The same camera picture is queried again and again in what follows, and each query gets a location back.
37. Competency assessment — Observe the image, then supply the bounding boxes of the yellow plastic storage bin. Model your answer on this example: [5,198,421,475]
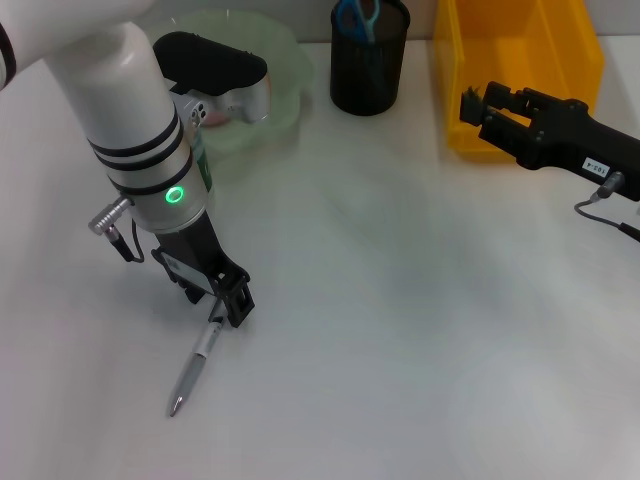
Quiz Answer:
[432,0,606,161]

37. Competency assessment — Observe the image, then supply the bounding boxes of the clear water bottle green label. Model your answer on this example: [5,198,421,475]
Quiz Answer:
[192,129,217,206]

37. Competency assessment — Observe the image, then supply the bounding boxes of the black mesh cylinder bin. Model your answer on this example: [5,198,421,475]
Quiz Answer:
[329,0,411,116]

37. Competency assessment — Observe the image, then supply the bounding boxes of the green translucent plastic fruit plate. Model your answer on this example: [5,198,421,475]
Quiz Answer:
[169,10,315,161]

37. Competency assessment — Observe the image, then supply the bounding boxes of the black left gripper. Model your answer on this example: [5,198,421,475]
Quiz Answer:
[152,214,256,329]

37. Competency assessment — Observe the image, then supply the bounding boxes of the silver ballpoint pen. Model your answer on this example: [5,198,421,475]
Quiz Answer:
[167,299,226,418]

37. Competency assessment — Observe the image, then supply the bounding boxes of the right gripper cable with plug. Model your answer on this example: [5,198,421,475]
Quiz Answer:
[573,172,640,236]

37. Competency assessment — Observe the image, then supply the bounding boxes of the gripper cable with plug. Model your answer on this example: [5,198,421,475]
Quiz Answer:
[88,196,146,264]
[573,172,640,236]

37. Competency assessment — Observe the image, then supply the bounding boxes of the blue capped scissors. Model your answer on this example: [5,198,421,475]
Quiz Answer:
[335,0,381,45]

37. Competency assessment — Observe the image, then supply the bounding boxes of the left gripper cable with plug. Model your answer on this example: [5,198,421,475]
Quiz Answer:
[88,196,146,264]

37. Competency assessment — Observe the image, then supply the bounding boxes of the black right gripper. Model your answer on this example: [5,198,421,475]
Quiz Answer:
[459,81,640,202]

